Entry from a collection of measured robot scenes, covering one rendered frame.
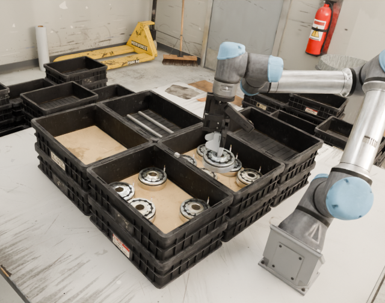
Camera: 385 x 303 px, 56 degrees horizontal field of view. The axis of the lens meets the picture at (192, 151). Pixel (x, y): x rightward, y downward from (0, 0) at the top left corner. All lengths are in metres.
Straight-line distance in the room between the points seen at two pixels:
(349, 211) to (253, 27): 3.67
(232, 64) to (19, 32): 3.69
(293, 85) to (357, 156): 0.31
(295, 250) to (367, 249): 0.42
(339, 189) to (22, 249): 0.98
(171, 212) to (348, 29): 3.25
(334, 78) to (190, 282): 0.80
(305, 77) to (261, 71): 0.21
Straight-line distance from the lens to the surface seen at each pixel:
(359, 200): 1.09
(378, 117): 1.17
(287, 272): 1.25
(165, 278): 1.16
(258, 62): 1.10
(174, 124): 1.73
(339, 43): 4.18
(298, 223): 1.18
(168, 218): 1.20
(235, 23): 4.70
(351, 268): 1.44
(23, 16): 4.57
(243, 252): 1.33
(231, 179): 1.42
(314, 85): 1.28
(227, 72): 1.09
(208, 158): 1.17
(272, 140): 1.74
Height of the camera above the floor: 1.65
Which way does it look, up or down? 32 degrees down
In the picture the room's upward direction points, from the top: 8 degrees clockwise
